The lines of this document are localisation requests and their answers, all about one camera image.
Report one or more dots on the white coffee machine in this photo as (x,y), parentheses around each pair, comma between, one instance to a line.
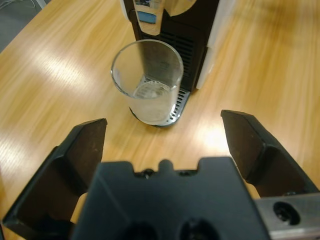
(192,37)

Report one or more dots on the clear drinking glass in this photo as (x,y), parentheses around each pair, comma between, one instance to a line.
(150,100)

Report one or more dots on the black drip tray metal grille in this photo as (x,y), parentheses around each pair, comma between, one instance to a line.
(178,105)

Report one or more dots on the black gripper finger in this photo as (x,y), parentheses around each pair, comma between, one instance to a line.
(57,175)
(262,160)

